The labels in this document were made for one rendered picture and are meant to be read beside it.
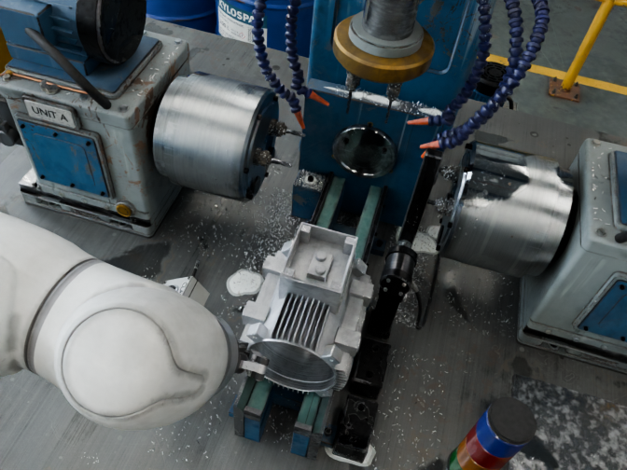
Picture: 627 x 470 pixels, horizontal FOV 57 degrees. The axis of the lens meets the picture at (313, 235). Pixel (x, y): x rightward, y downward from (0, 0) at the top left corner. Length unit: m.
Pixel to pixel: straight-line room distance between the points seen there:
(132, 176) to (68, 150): 0.14
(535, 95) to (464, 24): 2.32
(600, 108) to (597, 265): 2.54
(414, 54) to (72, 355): 0.80
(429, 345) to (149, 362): 0.96
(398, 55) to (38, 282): 0.73
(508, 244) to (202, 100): 0.65
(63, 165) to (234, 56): 0.81
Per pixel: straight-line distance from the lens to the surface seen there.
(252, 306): 0.96
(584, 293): 1.22
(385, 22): 1.02
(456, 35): 1.28
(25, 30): 1.21
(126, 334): 0.39
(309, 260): 0.96
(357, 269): 1.00
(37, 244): 0.50
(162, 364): 0.39
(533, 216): 1.13
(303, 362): 1.06
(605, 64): 4.06
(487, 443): 0.80
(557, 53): 4.00
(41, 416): 1.24
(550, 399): 1.18
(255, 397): 1.05
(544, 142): 1.87
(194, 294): 0.98
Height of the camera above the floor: 1.88
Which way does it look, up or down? 50 degrees down
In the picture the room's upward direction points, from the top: 8 degrees clockwise
